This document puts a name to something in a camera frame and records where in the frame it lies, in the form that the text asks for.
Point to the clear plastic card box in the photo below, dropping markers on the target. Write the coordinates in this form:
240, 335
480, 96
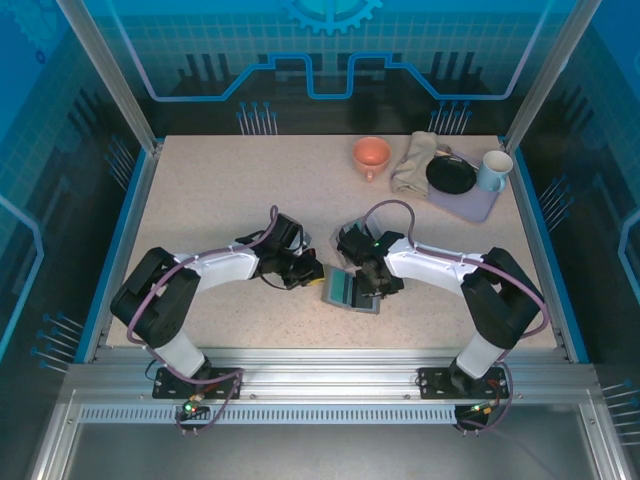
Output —
337, 247

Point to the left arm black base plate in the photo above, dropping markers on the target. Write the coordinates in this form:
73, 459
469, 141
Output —
167, 386

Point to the aluminium frame post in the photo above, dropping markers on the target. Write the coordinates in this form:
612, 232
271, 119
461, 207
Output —
545, 75
115, 80

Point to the orange cup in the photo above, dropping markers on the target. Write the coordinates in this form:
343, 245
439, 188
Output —
371, 152

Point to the lavender tray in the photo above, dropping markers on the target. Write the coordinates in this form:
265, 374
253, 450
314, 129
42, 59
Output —
470, 205

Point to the black plate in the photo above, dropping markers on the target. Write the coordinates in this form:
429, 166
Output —
450, 175

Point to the grey card holder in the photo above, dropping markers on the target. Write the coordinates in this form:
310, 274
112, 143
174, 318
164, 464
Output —
369, 309

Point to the wooden utensil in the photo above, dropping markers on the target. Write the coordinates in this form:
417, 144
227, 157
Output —
442, 149

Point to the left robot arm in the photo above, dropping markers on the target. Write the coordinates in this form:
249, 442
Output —
150, 295

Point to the aluminium front rail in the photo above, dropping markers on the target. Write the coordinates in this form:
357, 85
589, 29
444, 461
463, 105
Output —
325, 372

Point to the light blue mug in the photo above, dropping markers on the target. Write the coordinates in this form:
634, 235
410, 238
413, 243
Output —
495, 167

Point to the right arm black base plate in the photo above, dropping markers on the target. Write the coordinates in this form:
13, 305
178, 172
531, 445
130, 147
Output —
435, 384

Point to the beige folded cloth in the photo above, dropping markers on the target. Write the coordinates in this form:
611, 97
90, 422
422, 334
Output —
412, 165

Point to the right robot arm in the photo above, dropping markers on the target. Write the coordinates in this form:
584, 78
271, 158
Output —
505, 300

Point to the aluminium side rail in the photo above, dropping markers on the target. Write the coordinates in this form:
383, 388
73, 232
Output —
131, 220
530, 225

